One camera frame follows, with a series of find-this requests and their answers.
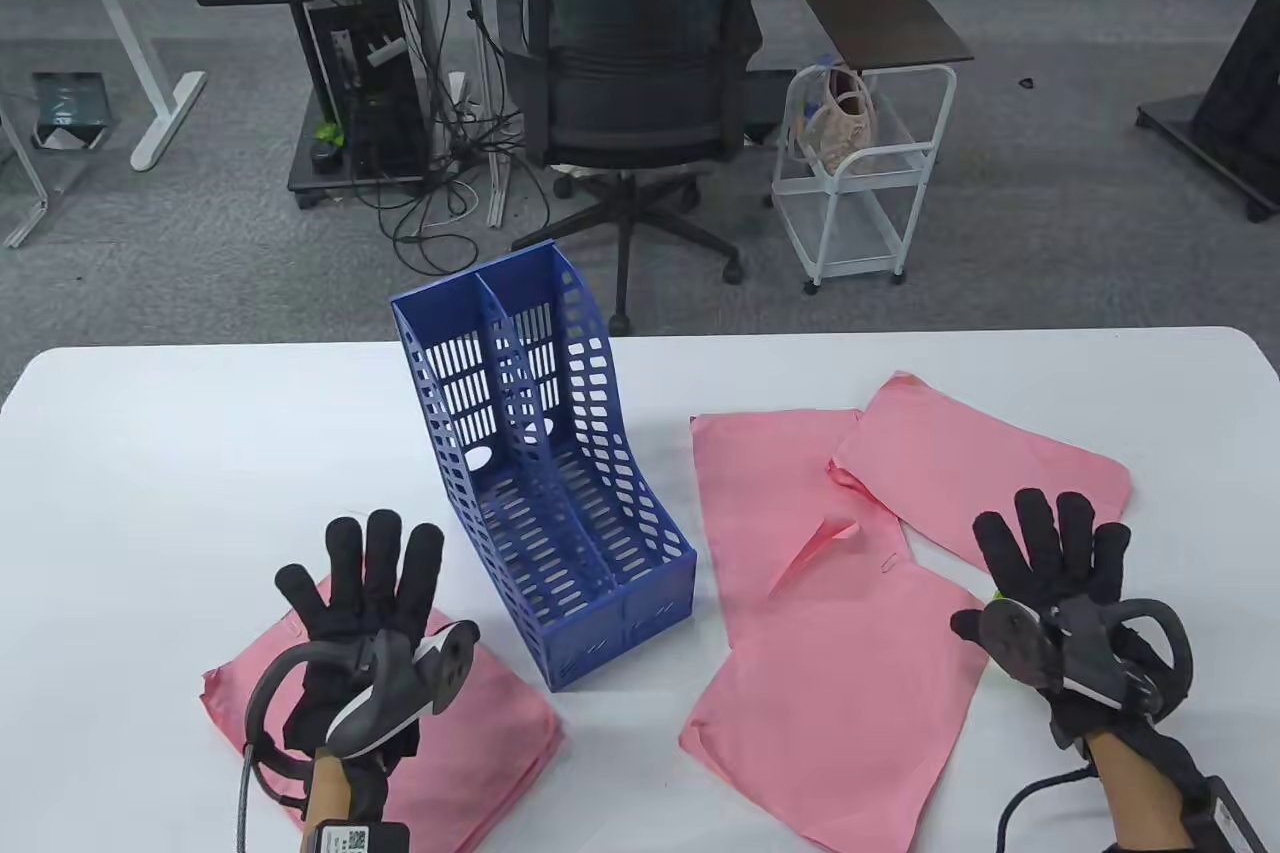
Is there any black equipment stand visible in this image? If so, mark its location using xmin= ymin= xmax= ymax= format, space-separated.
xmin=1135 ymin=0 xmax=1280 ymax=224

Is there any dark brown side table top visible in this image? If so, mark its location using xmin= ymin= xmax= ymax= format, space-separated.
xmin=797 ymin=0 xmax=976 ymax=74

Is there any beige bag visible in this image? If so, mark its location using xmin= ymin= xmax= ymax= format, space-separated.
xmin=792 ymin=69 xmax=879 ymax=176

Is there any large pink paper sheet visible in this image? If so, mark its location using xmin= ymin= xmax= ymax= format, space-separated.
xmin=678 ymin=557 xmax=993 ymax=853

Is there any person's left forearm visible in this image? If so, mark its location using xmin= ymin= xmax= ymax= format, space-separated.
xmin=302 ymin=751 xmax=353 ymax=832

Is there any bundle of black cables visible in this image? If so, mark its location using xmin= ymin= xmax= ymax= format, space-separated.
xmin=345 ymin=0 xmax=531 ymax=276

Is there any black mesh office chair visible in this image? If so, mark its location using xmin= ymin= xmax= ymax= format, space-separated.
xmin=498 ymin=0 xmax=773 ymax=337

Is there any green plastic bag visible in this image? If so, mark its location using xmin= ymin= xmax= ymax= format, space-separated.
xmin=30 ymin=71 xmax=113 ymax=150

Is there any white rolling cart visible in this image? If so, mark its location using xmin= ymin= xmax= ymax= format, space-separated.
xmin=770 ymin=63 xmax=959 ymax=296

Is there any pink paper sheet torn corner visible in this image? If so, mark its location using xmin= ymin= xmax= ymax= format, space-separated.
xmin=689 ymin=407 xmax=917 ymax=650

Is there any blue plastic file holder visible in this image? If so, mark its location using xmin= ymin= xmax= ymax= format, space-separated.
xmin=389 ymin=239 xmax=699 ymax=693

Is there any person's right hand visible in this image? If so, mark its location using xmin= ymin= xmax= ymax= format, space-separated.
xmin=950 ymin=489 xmax=1151 ymax=756

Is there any black ring controller on glove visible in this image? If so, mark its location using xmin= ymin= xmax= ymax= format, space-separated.
xmin=978 ymin=593 xmax=1196 ymax=726

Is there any white desk with legs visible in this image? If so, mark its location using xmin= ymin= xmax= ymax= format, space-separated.
xmin=0 ymin=0 xmax=229 ymax=250

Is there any grey braided cable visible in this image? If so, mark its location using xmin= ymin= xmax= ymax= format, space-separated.
xmin=234 ymin=741 xmax=263 ymax=853

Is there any person's right forearm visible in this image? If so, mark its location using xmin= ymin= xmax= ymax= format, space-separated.
xmin=1084 ymin=731 xmax=1201 ymax=853

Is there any person's left hand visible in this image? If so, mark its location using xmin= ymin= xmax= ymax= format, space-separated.
xmin=275 ymin=510 xmax=446 ymax=766

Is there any grey ring controller on glove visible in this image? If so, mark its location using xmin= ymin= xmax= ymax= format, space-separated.
xmin=244 ymin=620 xmax=482 ymax=799

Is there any stack of pink paper folders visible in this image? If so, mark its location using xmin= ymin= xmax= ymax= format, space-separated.
xmin=200 ymin=577 xmax=567 ymax=853

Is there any black computer tower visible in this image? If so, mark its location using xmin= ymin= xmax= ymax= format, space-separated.
xmin=306 ymin=0 xmax=433 ymax=184

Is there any black thin cable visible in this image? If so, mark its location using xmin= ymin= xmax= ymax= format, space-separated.
xmin=998 ymin=761 xmax=1095 ymax=853

